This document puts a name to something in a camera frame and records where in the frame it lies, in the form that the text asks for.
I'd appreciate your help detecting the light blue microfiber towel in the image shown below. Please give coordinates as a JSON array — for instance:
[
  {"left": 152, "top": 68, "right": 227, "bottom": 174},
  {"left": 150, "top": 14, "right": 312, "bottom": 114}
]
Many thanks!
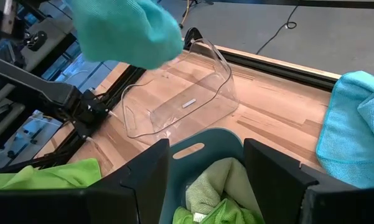
[{"left": 316, "top": 70, "right": 374, "bottom": 190}]

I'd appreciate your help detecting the pale green microfiber towel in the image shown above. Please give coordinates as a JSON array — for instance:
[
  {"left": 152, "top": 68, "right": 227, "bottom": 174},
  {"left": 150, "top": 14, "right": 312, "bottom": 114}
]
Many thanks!
[{"left": 185, "top": 157, "right": 264, "bottom": 218}]

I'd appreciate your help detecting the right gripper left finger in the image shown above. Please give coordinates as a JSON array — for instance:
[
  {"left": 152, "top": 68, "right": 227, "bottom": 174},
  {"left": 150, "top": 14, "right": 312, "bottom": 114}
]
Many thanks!
[{"left": 0, "top": 138, "right": 171, "bottom": 224}]

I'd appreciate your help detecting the bright green microfiber towel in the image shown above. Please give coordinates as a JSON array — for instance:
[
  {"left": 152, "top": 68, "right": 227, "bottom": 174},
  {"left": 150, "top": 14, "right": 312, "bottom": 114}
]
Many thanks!
[
  {"left": 0, "top": 157, "right": 103, "bottom": 191},
  {"left": 172, "top": 197, "right": 266, "bottom": 224}
]

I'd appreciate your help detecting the black aluminium table frame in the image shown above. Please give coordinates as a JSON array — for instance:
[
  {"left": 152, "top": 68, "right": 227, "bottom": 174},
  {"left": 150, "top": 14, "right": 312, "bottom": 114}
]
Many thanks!
[{"left": 0, "top": 39, "right": 342, "bottom": 175}]

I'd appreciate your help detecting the teal microfiber towel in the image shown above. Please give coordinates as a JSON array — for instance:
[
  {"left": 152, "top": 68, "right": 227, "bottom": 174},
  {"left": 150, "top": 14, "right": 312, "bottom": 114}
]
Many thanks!
[{"left": 64, "top": 0, "right": 185, "bottom": 70}]

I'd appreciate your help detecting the grey office desk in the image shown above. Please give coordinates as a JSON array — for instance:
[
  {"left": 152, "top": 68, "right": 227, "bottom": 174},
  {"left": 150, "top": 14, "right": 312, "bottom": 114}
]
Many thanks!
[
  {"left": 0, "top": 90, "right": 27, "bottom": 149},
  {"left": 18, "top": 17, "right": 77, "bottom": 74}
]

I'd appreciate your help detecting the black curved cable loop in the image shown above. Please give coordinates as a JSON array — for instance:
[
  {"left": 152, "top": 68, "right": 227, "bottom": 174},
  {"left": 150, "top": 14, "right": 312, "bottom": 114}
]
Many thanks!
[{"left": 182, "top": 26, "right": 204, "bottom": 50}]

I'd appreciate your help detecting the yellow extension cable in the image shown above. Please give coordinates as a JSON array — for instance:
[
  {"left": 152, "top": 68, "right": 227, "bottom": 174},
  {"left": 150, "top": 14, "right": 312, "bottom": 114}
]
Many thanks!
[{"left": 179, "top": 0, "right": 191, "bottom": 27}]

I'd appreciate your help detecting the thin black floor cable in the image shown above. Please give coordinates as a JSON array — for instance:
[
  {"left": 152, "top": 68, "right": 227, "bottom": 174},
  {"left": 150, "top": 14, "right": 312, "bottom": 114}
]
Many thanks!
[{"left": 255, "top": 0, "right": 301, "bottom": 56}]

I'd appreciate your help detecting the black tripod stand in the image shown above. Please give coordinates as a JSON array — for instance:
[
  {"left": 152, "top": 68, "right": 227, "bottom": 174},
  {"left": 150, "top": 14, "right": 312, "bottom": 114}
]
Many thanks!
[{"left": 177, "top": 0, "right": 215, "bottom": 30}]

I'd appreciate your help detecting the clear plastic basket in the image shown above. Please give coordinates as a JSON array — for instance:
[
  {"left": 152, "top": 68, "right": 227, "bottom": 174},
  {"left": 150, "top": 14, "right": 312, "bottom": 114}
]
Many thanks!
[{"left": 120, "top": 37, "right": 240, "bottom": 139}]

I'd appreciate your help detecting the dark teal plastic basket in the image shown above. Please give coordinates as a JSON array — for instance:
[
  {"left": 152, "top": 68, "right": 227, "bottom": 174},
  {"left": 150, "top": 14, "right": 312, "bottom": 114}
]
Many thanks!
[{"left": 159, "top": 127, "right": 253, "bottom": 224}]

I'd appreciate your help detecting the small black desk device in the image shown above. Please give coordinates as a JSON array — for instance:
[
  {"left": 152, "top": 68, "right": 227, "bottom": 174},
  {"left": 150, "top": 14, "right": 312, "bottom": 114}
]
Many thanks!
[{"left": 24, "top": 30, "right": 49, "bottom": 52}]

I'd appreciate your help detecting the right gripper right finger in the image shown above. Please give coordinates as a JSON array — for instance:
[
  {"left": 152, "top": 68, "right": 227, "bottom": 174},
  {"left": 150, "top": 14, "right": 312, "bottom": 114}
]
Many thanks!
[{"left": 243, "top": 138, "right": 374, "bottom": 224}]

